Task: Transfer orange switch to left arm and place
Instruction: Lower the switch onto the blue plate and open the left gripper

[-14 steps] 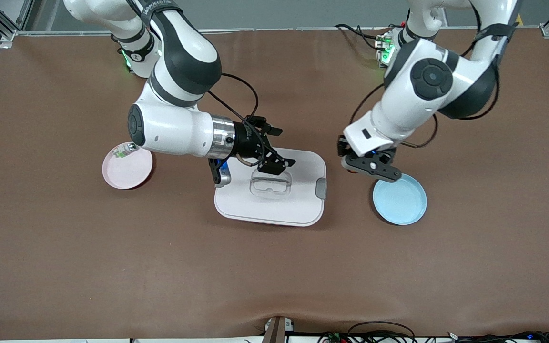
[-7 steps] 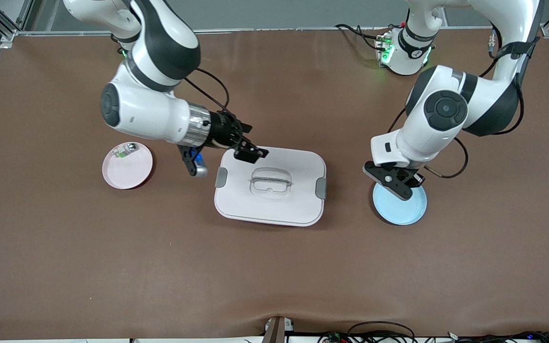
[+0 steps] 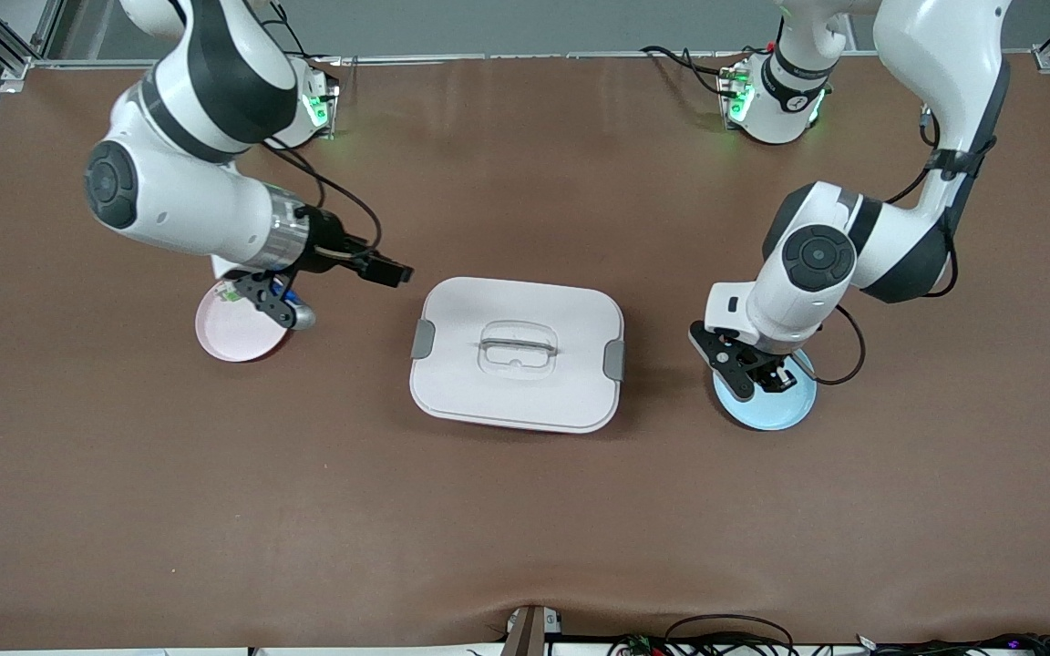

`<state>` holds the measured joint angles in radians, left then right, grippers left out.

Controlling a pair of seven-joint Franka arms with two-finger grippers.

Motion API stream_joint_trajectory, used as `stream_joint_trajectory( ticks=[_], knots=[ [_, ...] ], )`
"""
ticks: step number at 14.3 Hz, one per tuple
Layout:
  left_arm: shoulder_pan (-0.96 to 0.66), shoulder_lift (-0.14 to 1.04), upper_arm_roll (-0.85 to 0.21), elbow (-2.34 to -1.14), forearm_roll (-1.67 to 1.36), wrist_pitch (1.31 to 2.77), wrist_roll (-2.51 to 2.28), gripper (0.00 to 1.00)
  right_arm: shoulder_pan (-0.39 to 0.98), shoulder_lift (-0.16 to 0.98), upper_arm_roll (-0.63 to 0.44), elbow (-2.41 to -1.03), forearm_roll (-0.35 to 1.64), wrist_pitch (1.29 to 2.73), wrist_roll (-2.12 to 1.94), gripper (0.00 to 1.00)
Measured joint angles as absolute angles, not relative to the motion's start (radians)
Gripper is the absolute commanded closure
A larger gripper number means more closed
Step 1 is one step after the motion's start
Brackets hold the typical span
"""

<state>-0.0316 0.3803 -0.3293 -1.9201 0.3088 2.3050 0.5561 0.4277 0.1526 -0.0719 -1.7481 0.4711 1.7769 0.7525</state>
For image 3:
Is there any white lidded box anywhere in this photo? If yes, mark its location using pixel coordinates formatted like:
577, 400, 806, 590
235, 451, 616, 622
409, 277, 626, 435

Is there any light blue round plate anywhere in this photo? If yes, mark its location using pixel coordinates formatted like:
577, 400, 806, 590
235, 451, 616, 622
713, 346, 818, 432

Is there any pink round plate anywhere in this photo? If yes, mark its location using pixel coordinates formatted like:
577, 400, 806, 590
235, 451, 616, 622
195, 278, 294, 364

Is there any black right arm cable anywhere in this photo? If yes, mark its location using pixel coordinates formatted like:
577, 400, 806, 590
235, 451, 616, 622
259, 137, 386, 267

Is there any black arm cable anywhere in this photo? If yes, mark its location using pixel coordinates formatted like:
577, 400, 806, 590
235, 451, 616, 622
259, 137, 386, 267
789, 102, 1002, 387

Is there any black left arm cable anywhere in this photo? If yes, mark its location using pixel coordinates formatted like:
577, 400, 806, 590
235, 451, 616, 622
789, 102, 1002, 387

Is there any black right base cable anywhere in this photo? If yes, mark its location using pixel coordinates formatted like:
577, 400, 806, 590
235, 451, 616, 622
268, 0, 344, 67

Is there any black base cable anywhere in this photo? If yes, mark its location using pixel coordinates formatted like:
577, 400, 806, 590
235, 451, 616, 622
641, 44, 746, 81
268, 0, 344, 67

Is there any black looped cable bundle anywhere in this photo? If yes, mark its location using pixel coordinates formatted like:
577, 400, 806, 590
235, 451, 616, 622
605, 614, 799, 656

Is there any black left base cable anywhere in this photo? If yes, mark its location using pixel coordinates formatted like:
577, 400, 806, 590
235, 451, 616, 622
641, 44, 746, 81

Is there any metal table edge bracket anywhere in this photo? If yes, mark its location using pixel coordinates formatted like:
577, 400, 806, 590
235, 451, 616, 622
501, 605, 564, 656

